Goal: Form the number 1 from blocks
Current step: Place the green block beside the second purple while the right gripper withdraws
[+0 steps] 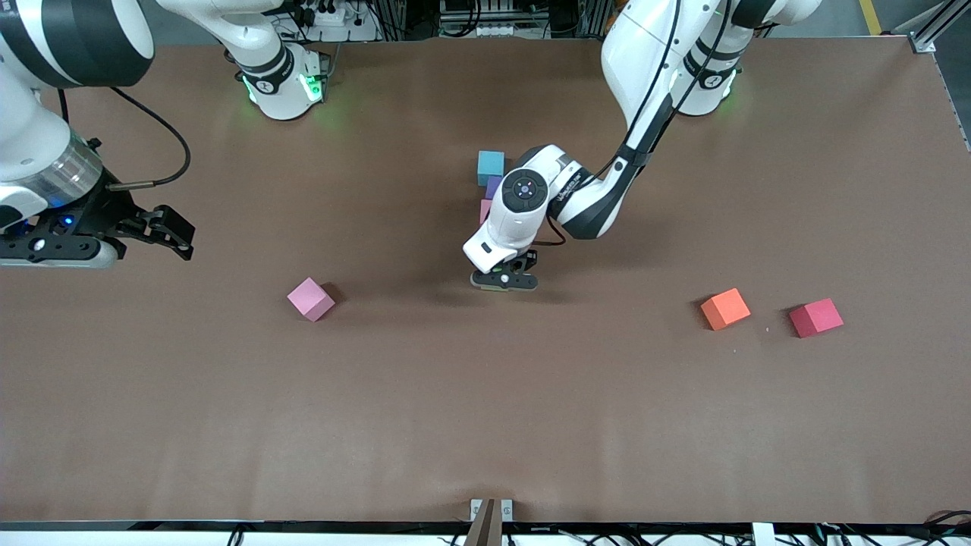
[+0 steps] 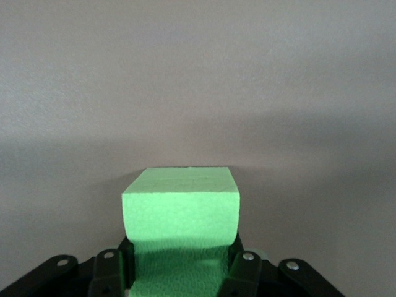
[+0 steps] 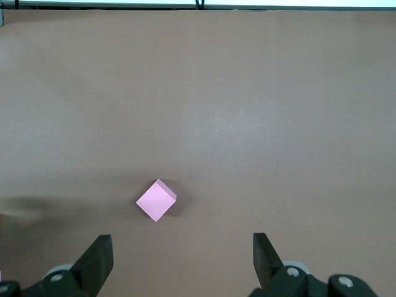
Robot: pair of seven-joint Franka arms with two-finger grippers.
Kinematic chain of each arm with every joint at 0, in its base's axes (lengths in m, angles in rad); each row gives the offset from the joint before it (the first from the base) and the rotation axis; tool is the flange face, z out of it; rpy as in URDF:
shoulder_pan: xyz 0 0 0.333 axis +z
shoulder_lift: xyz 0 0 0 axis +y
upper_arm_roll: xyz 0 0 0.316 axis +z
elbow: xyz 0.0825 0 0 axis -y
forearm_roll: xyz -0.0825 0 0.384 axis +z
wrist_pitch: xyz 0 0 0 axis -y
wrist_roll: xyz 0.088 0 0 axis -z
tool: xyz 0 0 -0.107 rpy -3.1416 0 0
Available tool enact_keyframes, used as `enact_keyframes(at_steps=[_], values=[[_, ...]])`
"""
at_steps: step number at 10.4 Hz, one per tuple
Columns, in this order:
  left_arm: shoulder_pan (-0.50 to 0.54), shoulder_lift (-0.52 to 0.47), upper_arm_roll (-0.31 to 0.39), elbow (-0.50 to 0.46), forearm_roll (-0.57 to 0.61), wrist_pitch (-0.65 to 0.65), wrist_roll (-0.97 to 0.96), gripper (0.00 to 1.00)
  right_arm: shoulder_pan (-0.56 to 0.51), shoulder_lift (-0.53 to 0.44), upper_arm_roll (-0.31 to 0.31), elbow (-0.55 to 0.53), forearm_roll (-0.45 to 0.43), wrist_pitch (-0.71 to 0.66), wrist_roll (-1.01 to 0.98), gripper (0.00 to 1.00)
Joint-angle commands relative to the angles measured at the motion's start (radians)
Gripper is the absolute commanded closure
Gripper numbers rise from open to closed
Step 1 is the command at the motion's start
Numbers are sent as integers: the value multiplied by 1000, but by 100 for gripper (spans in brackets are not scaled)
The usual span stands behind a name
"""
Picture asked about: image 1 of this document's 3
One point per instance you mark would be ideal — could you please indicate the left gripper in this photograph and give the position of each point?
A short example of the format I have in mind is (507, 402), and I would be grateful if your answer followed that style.
(529, 259)

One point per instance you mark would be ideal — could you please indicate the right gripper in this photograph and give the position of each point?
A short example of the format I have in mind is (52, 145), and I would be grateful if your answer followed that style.
(101, 214)

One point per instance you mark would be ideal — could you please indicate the pink foam block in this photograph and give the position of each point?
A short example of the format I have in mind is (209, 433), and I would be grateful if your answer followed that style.
(309, 298)
(485, 212)

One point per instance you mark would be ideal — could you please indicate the purple foam block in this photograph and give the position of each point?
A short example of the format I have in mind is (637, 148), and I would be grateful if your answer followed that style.
(493, 187)

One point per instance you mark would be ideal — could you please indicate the cyan foam block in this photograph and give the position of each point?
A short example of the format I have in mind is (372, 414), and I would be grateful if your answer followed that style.
(491, 167)

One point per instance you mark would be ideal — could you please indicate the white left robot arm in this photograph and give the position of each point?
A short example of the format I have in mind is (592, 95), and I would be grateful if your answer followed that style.
(637, 45)

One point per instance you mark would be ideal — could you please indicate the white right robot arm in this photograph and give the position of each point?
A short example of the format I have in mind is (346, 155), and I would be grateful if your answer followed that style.
(76, 38)

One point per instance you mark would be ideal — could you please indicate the orange foam block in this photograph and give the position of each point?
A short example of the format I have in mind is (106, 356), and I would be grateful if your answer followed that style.
(725, 309)

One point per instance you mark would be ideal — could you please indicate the white power strip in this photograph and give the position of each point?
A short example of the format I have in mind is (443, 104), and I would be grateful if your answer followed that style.
(337, 30)

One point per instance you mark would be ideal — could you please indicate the red foam block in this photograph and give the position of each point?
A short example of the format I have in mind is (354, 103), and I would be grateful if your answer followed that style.
(816, 318)

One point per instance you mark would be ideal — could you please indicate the silver metal bracket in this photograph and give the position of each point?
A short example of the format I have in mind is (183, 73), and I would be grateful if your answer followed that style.
(507, 509)

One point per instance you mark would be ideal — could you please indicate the brown camera post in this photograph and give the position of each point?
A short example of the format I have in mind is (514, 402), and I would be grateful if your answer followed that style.
(482, 531)

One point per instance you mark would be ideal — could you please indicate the aluminium frame profile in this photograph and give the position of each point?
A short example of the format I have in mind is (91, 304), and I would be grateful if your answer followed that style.
(941, 19)

